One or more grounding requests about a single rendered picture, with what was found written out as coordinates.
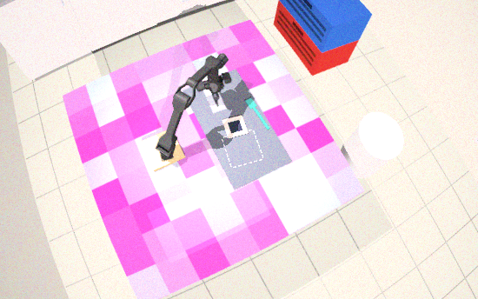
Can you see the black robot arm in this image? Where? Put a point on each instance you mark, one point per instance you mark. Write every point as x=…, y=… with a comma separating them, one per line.
x=181, y=101

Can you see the grey rectangular mat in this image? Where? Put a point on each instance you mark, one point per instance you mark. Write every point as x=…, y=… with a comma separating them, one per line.
x=244, y=148

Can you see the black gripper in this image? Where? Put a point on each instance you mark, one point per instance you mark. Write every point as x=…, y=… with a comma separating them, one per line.
x=203, y=85

